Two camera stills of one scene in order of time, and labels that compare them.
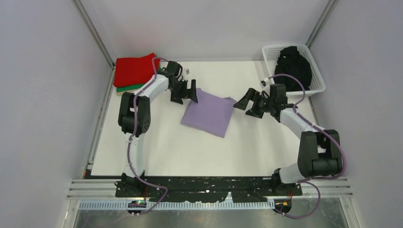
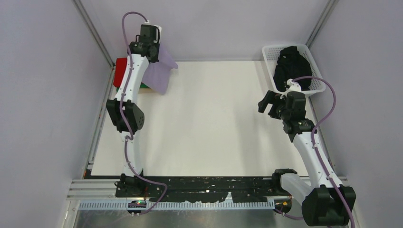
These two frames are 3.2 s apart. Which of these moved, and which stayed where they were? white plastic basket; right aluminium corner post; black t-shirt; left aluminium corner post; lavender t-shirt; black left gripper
Moved: lavender t-shirt; black left gripper
Stayed: black t-shirt; white plastic basket; right aluminium corner post; left aluminium corner post
